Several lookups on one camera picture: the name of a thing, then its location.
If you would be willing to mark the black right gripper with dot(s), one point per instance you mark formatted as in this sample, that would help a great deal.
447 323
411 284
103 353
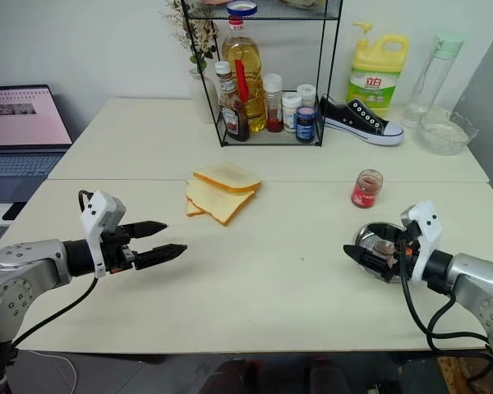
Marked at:
402 262

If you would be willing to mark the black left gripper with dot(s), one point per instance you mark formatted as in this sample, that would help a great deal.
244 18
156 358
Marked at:
117 250

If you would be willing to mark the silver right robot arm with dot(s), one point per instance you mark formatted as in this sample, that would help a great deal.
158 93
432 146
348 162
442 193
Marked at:
476 275

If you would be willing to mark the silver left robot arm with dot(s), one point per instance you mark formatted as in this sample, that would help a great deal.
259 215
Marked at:
22 271

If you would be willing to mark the red jam jar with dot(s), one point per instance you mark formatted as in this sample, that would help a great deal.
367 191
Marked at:
366 193

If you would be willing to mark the large pale bread slice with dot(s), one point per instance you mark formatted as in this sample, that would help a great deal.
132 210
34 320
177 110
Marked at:
219 205

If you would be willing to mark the toasted bread slice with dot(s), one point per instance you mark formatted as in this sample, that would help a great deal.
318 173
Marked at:
228 175

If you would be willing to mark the round metal bowl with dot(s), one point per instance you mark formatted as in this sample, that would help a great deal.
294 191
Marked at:
365 238

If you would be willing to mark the black white canvas sneaker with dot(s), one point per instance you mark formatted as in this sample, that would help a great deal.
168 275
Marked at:
353 117

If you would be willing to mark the black phone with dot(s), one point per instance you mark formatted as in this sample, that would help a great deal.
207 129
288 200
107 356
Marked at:
13 210

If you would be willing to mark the blue labelled jar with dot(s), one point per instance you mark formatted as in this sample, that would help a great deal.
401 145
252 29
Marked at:
306 125

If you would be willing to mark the clear glass bowl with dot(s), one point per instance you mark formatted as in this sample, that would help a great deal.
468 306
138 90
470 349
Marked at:
443 133

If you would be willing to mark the dark sauce bottle white cap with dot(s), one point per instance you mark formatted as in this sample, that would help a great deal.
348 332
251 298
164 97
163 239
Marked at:
232 115

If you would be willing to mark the white vase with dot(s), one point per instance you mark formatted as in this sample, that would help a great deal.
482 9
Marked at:
199 96

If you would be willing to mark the white seasoning jar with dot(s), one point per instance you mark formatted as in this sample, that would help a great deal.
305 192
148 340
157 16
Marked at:
291 113

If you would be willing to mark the white capped spice jar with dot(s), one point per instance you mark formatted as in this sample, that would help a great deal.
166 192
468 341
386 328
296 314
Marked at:
307 95

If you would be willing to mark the red spice shaker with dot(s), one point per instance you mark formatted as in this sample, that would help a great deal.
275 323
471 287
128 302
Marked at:
273 111

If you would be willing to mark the open laptop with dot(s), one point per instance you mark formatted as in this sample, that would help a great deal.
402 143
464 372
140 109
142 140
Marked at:
20 119

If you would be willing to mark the yellow detergent pump bottle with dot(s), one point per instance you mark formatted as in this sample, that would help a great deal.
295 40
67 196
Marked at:
376 74

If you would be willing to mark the clear bottle green cap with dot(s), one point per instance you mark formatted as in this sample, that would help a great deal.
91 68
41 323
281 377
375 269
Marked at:
429 82

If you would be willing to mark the cooking oil bottle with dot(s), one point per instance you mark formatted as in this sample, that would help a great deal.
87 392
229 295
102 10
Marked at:
246 61

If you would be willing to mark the dried flower bunch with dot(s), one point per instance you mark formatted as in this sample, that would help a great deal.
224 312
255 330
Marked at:
197 33

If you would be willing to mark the blue round lid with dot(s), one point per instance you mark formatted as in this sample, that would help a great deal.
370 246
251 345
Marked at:
241 8

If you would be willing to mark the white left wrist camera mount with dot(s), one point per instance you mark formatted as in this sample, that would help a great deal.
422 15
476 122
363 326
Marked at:
100 211

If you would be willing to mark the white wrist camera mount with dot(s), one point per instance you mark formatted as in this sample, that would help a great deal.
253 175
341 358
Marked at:
100 211
429 230

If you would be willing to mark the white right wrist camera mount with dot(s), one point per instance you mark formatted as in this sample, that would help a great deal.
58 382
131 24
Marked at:
429 230

